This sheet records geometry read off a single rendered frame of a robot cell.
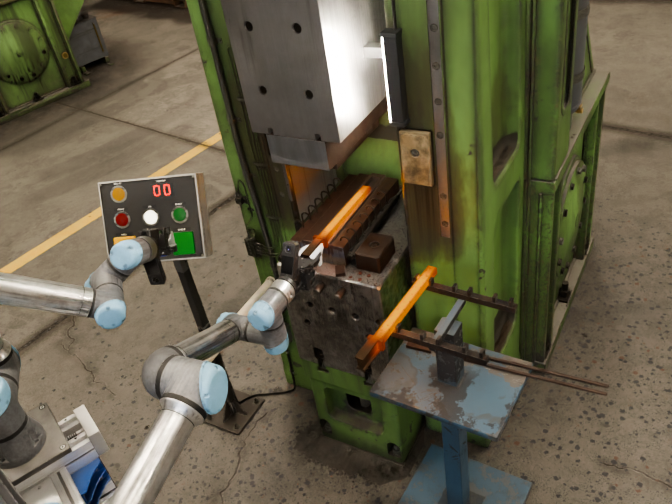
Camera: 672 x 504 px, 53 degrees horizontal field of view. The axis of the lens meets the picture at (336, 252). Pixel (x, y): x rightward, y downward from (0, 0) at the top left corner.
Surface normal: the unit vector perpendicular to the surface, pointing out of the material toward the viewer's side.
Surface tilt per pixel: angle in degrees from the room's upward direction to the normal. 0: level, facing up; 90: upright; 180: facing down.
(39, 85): 90
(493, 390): 0
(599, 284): 0
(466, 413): 0
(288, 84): 90
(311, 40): 90
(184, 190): 60
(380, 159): 90
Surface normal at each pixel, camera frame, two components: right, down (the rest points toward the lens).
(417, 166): -0.47, 0.58
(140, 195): -0.12, 0.14
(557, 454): -0.14, -0.79
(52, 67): 0.70, 0.35
